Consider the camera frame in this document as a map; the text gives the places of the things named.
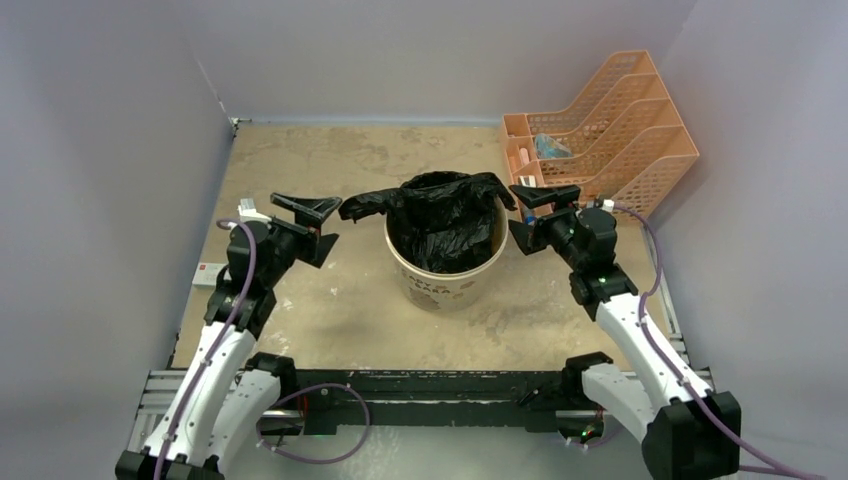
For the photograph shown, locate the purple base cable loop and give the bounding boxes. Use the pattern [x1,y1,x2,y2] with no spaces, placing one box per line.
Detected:
[255,382,371,466]

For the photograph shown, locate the beige round trash bin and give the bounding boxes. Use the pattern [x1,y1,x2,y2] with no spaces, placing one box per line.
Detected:
[384,195,511,314]

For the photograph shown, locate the black plastic trash bag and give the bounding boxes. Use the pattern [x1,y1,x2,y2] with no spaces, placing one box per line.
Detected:
[339,171,517,274]

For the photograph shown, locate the white stapler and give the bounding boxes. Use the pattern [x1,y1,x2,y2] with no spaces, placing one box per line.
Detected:
[518,175,537,188]

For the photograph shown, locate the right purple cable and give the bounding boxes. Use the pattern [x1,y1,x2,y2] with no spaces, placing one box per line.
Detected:
[612,203,829,480]

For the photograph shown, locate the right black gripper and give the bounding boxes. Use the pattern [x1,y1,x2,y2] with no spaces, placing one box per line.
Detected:
[505,185,586,270]

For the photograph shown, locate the teal packet in organizer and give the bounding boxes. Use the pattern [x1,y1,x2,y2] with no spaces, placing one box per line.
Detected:
[534,133,573,160]

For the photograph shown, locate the white small box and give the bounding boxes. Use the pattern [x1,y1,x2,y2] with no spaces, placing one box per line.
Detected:
[192,262,225,287]

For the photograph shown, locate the orange plastic file organizer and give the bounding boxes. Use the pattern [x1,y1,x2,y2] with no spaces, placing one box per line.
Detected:
[499,50,699,216]

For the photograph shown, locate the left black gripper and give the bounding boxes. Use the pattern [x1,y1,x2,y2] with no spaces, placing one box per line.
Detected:
[260,195,339,288]

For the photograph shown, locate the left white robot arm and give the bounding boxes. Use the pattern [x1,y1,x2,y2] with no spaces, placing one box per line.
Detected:
[115,193,342,479]

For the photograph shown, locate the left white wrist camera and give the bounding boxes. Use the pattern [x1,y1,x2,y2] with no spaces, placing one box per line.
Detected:
[237,198,271,224]

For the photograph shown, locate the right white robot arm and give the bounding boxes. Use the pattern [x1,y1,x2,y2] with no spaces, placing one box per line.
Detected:
[509,185,741,479]

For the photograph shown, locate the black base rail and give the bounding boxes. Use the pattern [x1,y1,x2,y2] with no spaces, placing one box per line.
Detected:
[266,369,602,435]

